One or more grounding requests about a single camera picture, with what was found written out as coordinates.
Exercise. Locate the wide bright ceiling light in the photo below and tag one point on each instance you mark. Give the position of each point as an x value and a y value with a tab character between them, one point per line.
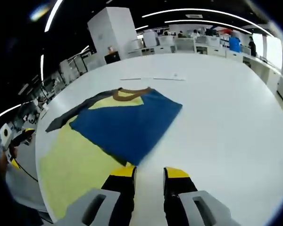
53	15

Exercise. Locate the black cabinet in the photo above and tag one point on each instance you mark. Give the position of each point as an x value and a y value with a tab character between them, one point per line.
112	57

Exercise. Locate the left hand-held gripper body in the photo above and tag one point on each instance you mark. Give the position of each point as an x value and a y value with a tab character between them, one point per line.
4	134

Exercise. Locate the white square pillar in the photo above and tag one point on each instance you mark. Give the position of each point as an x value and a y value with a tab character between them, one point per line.
113	30

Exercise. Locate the blue barrel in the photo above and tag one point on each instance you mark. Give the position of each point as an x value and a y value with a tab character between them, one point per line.
234	44

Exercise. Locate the yellow blue black garment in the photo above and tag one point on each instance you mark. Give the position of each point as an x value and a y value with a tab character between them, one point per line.
122	124

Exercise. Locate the long curved ceiling light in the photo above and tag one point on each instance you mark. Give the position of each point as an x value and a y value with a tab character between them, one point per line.
202	21
202	10

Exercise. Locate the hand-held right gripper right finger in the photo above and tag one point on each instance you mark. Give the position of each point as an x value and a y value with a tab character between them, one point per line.
191	207

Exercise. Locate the person's left hand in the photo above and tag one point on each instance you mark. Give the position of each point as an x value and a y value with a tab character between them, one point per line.
3	163

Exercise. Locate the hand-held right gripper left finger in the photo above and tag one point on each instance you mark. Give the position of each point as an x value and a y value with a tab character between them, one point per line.
108	204

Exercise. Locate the ceiling air vent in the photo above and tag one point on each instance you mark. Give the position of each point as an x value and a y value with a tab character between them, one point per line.
194	16

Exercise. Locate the row of white office desks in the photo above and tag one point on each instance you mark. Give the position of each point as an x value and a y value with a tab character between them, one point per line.
202	46

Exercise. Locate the short ceiling light strip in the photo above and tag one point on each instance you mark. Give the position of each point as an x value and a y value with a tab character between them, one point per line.
42	66

